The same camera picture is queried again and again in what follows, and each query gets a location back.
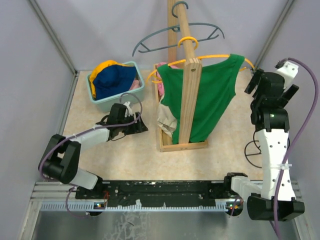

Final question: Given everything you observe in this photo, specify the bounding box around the white toothed cable strip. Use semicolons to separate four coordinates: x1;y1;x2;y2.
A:
40;199;235;212

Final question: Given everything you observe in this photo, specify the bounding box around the black wire hat stand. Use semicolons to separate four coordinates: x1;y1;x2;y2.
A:
244;129;265;169

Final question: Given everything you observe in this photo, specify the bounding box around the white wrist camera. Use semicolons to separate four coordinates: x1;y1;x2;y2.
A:
274;59;299;90
123;101;136;119

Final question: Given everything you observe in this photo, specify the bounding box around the yellow bucket hat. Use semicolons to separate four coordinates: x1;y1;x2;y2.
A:
88;59;131;99

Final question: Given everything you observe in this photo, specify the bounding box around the pink garment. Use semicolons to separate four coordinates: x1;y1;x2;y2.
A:
156;62;167;97

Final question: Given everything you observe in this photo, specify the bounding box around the grey-blue clothes hanger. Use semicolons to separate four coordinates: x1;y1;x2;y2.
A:
131;0;226;57

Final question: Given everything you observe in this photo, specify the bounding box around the teal plastic bin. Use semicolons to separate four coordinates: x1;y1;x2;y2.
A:
85;60;145;113

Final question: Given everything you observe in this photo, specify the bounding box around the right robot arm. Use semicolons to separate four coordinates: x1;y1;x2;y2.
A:
223;66;305;222

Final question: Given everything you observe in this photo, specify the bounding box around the wooden clothes rack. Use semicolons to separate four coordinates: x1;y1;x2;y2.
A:
157;0;208;153

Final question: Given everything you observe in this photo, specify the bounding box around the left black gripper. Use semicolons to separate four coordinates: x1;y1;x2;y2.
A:
118;111;148;135

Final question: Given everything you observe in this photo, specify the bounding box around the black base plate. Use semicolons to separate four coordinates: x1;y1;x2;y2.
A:
75;179;238;208

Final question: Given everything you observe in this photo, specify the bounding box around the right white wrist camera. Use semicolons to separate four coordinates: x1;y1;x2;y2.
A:
274;59;299;90

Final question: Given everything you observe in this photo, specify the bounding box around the pink cloth in bin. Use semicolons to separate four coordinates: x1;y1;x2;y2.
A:
129;78;140;91

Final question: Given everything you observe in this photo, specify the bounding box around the blue bucket hat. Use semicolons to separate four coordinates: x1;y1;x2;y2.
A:
94;64;138;101

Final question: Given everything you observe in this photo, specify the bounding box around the green tank top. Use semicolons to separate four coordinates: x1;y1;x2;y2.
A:
157;54;245;145

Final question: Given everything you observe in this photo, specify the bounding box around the yellow clothes hanger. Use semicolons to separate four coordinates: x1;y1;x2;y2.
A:
146;36;256;84

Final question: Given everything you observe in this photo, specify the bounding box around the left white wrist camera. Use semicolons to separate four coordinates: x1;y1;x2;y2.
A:
123;101;136;119

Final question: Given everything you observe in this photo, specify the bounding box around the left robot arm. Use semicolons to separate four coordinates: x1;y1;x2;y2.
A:
38;101;148;199

